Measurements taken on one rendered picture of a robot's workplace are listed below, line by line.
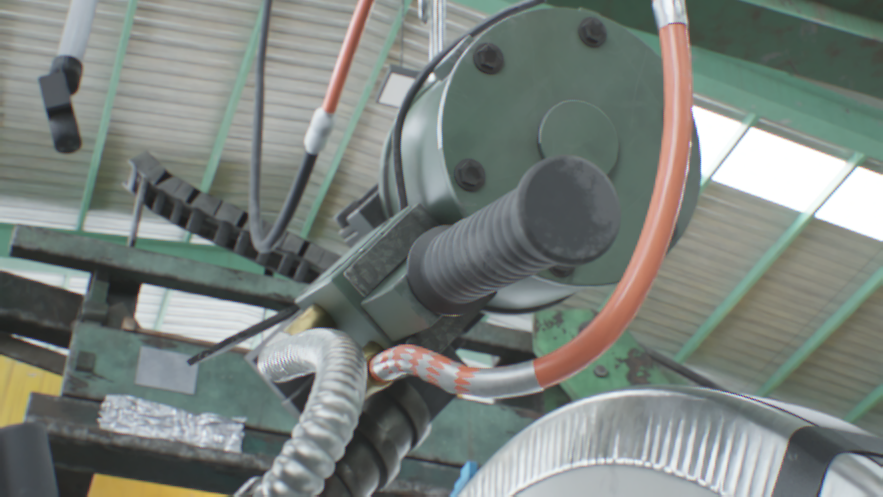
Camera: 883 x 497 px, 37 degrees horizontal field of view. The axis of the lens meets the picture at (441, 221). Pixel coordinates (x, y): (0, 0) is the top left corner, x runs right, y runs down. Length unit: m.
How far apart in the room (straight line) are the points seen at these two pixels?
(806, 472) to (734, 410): 0.07
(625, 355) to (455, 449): 0.30
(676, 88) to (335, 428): 0.23
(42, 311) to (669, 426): 1.21
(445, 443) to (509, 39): 1.12
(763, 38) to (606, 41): 3.26
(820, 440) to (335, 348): 0.21
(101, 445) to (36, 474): 1.42
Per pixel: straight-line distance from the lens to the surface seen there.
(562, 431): 0.83
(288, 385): 0.85
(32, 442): 0.21
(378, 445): 0.75
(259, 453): 1.66
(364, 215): 0.73
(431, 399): 0.79
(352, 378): 0.50
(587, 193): 0.50
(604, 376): 1.86
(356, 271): 0.64
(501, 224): 0.51
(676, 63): 0.61
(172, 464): 1.64
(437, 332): 0.65
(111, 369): 1.67
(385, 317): 0.64
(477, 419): 1.78
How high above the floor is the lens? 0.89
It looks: 40 degrees up
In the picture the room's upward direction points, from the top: straight up
